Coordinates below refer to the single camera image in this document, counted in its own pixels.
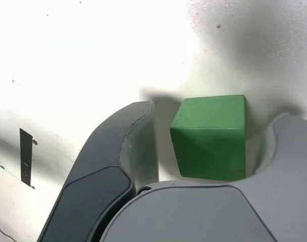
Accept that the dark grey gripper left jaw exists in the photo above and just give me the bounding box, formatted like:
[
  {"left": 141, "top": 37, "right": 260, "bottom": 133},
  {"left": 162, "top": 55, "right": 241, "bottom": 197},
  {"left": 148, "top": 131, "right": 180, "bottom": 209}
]
[{"left": 38, "top": 100, "right": 160, "bottom": 242}]

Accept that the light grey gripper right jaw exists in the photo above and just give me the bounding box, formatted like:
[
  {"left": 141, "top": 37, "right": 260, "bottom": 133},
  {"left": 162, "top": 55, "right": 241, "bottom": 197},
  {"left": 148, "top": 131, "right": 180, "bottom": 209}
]
[{"left": 100, "top": 112, "right": 307, "bottom": 242}]

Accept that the green cube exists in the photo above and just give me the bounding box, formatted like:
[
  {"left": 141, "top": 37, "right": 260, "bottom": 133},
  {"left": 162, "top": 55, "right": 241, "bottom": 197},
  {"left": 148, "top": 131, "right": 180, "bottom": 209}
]
[{"left": 170, "top": 94, "right": 246, "bottom": 182}]

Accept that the black tape strip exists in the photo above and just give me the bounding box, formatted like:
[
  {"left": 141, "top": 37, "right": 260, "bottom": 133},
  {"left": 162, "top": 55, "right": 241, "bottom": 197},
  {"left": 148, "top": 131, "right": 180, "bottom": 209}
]
[{"left": 19, "top": 128, "right": 33, "bottom": 184}]

